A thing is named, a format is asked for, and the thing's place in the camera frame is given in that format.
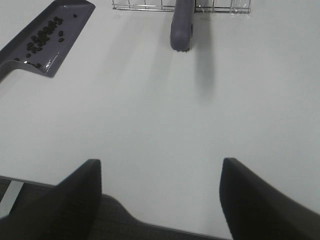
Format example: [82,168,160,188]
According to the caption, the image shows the chrome wire dish rack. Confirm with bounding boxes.
[111,0,252,14]

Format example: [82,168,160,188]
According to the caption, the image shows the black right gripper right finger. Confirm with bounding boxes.
[219,157,320,240]

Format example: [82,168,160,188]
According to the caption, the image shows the purple hand brush black bristles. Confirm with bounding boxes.
[169,0,196,52]

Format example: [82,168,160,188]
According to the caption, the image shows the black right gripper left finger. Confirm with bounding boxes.
[0,159,102,240]

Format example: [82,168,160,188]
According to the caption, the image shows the purple plastic dustpan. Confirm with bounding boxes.
[0,0,96,79]

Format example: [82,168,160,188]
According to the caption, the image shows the pile of coffee beans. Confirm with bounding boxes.
[13,14,78,71]

